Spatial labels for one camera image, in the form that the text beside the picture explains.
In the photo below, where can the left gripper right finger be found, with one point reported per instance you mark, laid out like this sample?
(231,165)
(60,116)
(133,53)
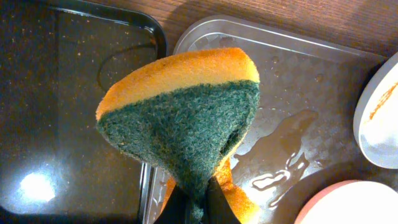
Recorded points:
(216,207)

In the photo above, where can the brown translucent tray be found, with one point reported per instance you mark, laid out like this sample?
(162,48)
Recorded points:
(302,137)

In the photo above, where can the white plate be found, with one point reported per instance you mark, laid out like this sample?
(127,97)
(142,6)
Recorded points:
(351,202)

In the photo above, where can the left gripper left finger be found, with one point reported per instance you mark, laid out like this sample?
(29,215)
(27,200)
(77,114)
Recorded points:
(175,211)

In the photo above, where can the green and orange sponge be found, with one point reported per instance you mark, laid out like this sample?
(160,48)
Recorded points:
(185,113)

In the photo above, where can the grey-white plate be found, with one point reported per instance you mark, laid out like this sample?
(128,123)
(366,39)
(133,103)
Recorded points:
(375,117)

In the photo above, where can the black tray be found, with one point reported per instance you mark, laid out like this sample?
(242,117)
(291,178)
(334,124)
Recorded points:
(58,59)

